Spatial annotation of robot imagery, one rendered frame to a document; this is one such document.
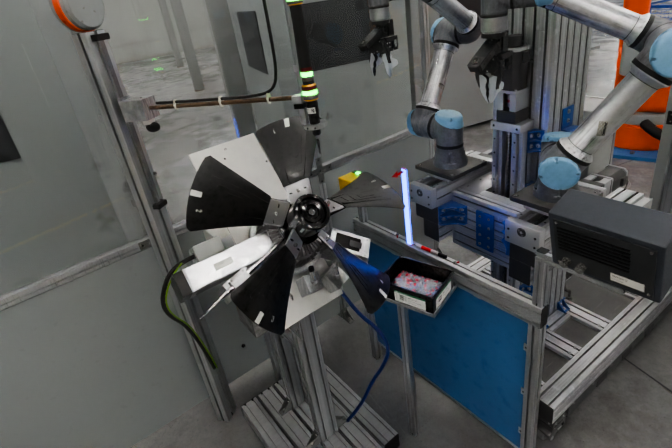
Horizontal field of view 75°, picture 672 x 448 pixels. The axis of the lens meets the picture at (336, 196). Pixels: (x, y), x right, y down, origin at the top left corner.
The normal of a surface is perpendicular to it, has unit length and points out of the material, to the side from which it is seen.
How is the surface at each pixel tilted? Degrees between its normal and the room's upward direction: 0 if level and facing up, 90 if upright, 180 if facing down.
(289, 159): 52
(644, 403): 0
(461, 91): 90
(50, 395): 90
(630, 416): 0
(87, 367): 90
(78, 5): 90
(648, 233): 15
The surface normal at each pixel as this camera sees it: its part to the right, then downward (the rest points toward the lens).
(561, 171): -0.47, 0.54
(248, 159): 0.37, -0.37
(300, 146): -0.25, -0.29
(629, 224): -0.34, -0.77
